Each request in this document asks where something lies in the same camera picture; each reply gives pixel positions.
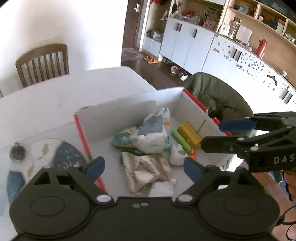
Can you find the bag of dark items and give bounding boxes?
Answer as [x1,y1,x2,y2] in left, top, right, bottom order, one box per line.
[10,142,26,161]

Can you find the person's hand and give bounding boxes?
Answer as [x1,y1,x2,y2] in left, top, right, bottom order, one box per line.
[283,170,296,202]

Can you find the yellow box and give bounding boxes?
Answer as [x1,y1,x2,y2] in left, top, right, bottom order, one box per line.
[178,122,202,150]

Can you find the green tube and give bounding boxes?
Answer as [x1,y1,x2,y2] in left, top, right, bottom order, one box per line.
[171,130,192,154]

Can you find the green white snack packet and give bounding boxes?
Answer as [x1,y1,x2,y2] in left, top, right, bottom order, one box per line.
[111,126,144,156]

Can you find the patterned paper packet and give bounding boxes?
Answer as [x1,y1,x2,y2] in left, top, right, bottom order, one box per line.
[121,152,176,195]

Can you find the white blue plastic bag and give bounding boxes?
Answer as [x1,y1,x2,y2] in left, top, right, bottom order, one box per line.
[129,107,171,154]

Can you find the white cardboard box red trim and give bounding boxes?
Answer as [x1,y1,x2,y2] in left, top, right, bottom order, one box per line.
[75,87,232,197]

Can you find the pink shoes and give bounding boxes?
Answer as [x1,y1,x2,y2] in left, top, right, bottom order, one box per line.
[171,66,188,81]

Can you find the red thermos bottle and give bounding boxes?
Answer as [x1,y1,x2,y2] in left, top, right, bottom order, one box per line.
[255,39,267,58]

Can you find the white cabinet row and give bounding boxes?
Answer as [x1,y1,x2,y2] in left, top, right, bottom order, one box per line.
[141,1,295,111]

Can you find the orange slippers pair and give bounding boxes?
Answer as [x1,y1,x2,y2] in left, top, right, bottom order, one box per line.
[144,55,158,64]

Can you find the brown wooden chair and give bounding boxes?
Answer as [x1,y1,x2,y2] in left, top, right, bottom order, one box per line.
[16,43,69,88]

